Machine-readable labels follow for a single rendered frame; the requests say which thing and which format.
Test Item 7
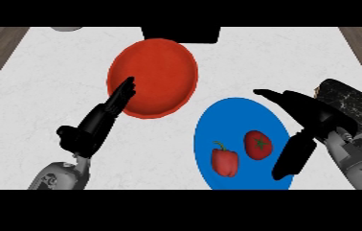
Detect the black appliance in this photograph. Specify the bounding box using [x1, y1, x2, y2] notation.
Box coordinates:
[140, 27, 221, 44]

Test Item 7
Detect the dark marbled block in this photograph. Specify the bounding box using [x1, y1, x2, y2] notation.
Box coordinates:
[313, 78, 362, 127]

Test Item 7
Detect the grey round object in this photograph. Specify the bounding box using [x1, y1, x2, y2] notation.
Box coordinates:
[48, 27, 82, 33]

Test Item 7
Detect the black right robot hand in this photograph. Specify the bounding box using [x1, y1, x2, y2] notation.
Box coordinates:
[251, 88, 360, 181]

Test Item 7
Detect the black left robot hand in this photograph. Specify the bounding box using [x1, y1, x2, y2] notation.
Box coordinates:
[54, 76, 137, 159]

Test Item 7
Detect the blue plate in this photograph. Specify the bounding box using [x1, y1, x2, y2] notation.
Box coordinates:
[192, 97, 295, 191]

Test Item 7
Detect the red tomato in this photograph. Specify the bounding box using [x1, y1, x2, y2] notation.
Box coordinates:
[242, 129, 275, 161]

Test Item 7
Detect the red bell pepper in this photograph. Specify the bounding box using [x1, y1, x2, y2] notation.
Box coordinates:
[211, 141, 241, 178]

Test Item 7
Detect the red bowl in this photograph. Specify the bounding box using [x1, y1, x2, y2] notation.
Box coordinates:
[106, 37, 199, 120]

